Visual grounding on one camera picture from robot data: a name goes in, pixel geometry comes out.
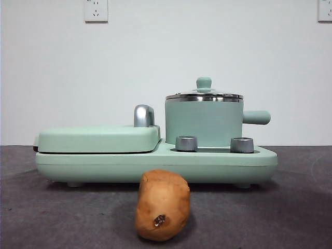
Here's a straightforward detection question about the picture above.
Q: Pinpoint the white wall socket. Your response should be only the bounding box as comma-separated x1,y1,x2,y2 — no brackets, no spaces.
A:
317,0,332,23
85,0,109,23

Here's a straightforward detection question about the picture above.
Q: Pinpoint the mint green pot with handle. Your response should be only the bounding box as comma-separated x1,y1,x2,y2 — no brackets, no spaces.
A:
164,94,272,149

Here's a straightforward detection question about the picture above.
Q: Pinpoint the chrome griddle handle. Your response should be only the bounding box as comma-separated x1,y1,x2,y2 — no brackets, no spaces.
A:
133,104,156,128

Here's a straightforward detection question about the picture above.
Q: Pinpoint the mint green breakfast machine base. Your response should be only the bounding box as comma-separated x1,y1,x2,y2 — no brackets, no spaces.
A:
35,139,278,189

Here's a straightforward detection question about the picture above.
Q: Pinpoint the silver control knob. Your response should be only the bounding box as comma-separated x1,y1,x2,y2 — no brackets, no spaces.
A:
175,135,198,151
230,136,254,153

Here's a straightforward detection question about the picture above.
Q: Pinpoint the glass pot lid green knob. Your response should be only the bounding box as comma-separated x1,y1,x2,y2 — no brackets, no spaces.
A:
165,76,244,101

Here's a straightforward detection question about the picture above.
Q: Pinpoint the mint green griddle cover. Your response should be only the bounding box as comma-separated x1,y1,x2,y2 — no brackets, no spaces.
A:
33,123,162,154

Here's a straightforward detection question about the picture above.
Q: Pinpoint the brown potato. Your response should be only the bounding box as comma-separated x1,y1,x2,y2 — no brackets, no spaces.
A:
134,169,191,242

